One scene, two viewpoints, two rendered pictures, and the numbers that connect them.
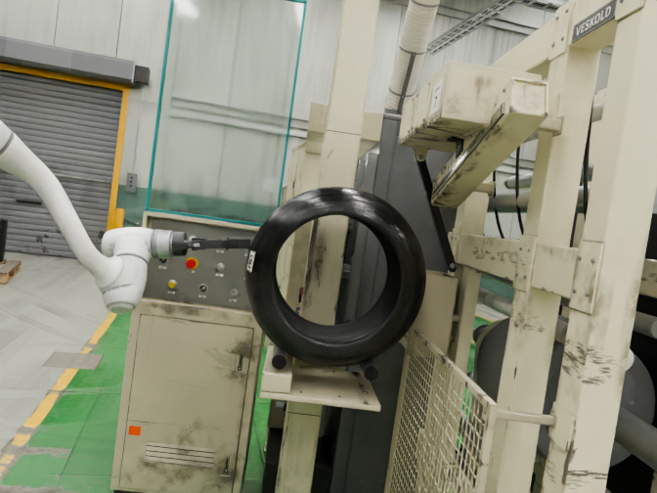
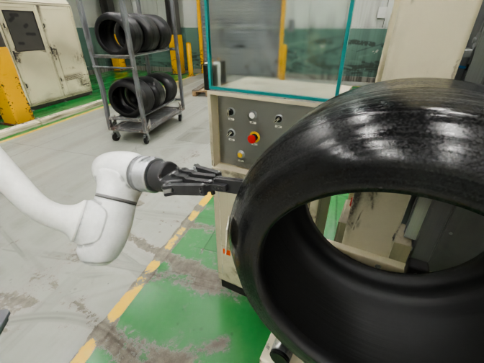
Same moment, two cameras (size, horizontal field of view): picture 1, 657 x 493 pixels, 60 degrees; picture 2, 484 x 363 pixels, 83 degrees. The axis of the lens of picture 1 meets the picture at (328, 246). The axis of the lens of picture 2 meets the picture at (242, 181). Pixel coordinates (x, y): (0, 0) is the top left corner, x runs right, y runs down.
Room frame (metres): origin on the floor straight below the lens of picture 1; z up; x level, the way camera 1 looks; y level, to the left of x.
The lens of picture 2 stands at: (1.38, 0.00, 1.52)
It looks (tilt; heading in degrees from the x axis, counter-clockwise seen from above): 30 degrees down; 31
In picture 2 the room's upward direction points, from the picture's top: straight up
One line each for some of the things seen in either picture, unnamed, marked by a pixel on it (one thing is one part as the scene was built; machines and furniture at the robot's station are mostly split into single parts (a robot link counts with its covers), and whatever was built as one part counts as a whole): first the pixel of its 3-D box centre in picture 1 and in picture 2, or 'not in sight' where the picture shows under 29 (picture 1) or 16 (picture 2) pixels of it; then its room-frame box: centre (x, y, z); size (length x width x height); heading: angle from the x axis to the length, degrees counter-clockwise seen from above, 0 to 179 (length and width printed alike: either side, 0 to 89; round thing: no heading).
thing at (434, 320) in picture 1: (425, 311); not in sight; (2.12, -0.39, 1.05); 0.20 x 0.15 x 0.30; 4
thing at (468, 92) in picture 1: (457, 115); not in sight; (1.77, -0.33, 1.71); 0.61 x 0.25 x 0.15; 4
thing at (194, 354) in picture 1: (197, 357); (273, 204); (2.56, 0.52, 0.63); 0.56 x 0.41 x 1.27; 94
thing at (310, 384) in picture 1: (318, 383); not in sight; (1.88, -0.03, 0.80); 0.37 x 0.36 x 0.02; 94
